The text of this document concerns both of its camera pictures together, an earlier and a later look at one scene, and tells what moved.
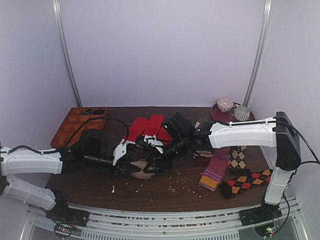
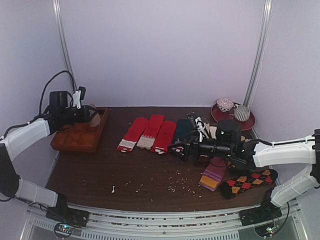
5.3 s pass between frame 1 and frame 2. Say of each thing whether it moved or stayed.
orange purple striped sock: stayed
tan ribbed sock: moved
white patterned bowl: stayed
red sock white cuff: stayed
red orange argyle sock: stayed
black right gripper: moved
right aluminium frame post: stayed
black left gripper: moved
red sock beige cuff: stayed
